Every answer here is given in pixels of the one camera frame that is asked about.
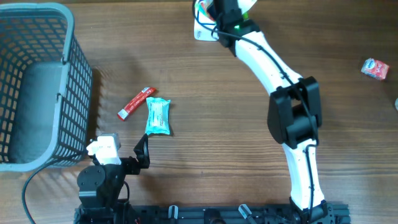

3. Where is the teal tissue packet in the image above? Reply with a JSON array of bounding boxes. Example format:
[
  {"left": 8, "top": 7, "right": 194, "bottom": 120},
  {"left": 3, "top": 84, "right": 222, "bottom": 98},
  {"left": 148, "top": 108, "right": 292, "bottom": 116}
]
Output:
[{"left": 146, "top": 97, "right": 171, "bottom": 136}]

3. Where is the red stick snack packet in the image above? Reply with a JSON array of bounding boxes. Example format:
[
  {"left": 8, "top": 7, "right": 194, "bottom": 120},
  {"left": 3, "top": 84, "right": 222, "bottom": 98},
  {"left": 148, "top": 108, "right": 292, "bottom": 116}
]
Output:
[{"left": 117, "top": 87, "right": 157, "bottom": 121}]

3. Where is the small red candy packet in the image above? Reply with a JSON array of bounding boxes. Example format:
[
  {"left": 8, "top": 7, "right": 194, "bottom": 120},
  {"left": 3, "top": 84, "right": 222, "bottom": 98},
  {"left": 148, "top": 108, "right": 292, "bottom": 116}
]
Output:
[{"left": 361, "top": 58, "right": 389, "bottom": 80}]

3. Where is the green Haribo gummy bag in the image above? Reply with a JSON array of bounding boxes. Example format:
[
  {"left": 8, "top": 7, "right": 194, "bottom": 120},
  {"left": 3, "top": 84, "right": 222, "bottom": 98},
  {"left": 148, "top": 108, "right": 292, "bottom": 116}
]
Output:
[{"left": 197, "top": 0, "right": 216, "bottom": 21}]

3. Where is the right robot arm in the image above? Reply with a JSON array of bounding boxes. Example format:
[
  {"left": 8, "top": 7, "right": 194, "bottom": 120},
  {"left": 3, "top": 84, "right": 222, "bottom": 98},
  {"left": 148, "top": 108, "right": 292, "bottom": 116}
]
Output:
[{"left": 206, "top": 0, "right": 325, "bottom": 223}]

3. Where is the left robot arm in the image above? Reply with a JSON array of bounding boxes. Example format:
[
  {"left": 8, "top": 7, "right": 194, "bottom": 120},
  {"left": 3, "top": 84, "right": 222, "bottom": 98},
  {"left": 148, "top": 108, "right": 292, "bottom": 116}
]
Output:
[{"left": 74, "top": 133, "right": 153, "bottom": 224}]

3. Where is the white barcode scanner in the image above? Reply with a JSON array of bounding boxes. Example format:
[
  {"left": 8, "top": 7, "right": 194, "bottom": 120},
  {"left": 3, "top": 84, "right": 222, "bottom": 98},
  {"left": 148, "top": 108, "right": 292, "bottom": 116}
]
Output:
[{"left": 194, "top": 0, "right": 218, "bottom": 42}]

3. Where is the grey plastic shopping basket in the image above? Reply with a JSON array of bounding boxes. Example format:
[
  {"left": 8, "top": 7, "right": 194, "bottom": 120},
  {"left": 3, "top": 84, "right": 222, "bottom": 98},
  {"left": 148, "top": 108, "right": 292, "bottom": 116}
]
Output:
[{"left": 1, "top": 2, "right": 93, "bottom": 172}]

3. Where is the black mounting rail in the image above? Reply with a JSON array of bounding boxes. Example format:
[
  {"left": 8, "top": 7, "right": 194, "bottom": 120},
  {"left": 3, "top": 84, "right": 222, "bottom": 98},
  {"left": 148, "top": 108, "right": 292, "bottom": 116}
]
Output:
[{"left": 74, "top": 203, "right": 351, "bottom": 224}]

